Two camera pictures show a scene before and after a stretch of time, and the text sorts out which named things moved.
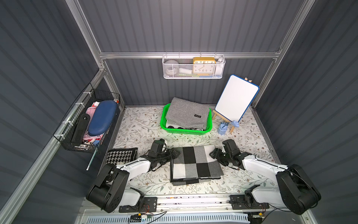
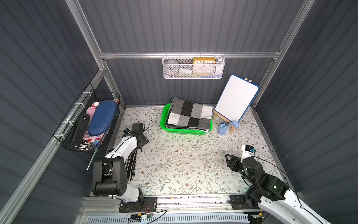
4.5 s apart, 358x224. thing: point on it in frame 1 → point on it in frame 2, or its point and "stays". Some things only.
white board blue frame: (236, 98) stays
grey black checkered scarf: (194, 164) → (186, 114)
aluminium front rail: (200, 205) stays
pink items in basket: (90, 138) stays
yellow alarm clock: (203, 66) stays
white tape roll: (171, 67) stays
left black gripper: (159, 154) → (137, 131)
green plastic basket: (163, 124) stays
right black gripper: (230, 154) → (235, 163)
